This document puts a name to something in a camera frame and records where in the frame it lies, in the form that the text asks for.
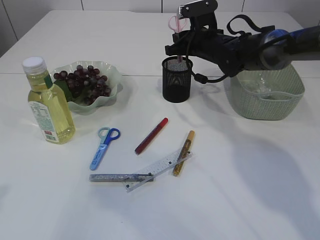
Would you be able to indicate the green wavy plastic plate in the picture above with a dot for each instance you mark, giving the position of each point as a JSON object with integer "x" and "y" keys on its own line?
{"x": 114, "y": 78}

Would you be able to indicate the gold glitter pen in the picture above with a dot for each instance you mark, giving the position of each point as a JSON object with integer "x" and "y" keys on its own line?
{"x": 184, "y": 152}

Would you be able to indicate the yellow tea bottle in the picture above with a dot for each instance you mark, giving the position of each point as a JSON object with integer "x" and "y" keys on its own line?
{"x": 48, "y": 102}

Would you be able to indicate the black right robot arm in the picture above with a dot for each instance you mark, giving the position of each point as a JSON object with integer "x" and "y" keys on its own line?
{"x": 272, "y": 50}

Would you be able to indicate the red marker pen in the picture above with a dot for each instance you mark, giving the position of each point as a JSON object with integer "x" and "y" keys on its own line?
{"x": 147, "y": 140}

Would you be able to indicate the purple grape bunch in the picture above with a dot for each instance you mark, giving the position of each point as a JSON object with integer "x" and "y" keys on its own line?
{"x": 83, "y": 85}

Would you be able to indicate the pink purple scissors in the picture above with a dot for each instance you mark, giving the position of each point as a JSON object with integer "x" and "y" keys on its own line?
{"x": 177, "y": 25}

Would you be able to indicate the blue scissors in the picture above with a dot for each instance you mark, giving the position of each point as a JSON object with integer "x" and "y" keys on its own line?
{"x": 106, "y": 135}

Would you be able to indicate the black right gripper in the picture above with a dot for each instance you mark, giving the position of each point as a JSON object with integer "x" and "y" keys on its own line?
{"x": 228, "y": 52}

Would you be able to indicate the black mesh pen holder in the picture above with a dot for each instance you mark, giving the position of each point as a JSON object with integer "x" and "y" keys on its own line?
{"x": 176, "y": 79}

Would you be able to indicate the clear plastic ruler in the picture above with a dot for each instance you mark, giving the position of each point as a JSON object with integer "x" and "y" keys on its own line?
{"x": 155, "y": 169}

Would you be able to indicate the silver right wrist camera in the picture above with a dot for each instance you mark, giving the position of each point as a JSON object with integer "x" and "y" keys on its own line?
{"x": 200, "y": 13}

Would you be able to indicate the clear plastic sheet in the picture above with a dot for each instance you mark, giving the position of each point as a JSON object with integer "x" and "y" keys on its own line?
{"x": 256, "y": 84}

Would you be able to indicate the green woven plastic basket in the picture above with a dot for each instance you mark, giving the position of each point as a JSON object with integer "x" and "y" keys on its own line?
{"x": 287, "y": 89}

